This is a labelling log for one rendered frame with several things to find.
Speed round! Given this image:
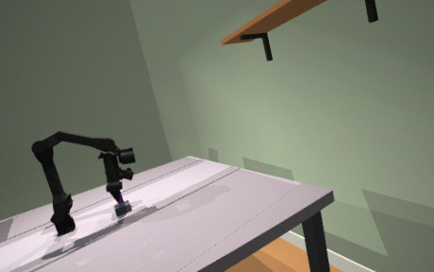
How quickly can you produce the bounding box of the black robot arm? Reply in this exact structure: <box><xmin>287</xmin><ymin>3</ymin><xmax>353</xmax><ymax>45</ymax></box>
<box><xmin>31</xmin><ymin>130</ymin><xmax>135</xmax><ymax>237</ymax></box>

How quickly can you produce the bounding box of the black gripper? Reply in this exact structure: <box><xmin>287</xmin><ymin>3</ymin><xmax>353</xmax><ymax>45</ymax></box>
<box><xmin>105</xmin><ymin>165</ymin><xmax>123</xmax><ymax>202</ymax></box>

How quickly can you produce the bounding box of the translucent purple cylinder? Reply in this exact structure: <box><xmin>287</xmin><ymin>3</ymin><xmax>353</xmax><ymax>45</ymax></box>
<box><xmin>117</xmin><ymin>191</ymin><xmax>124</xmax><ymax>204</ymax></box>

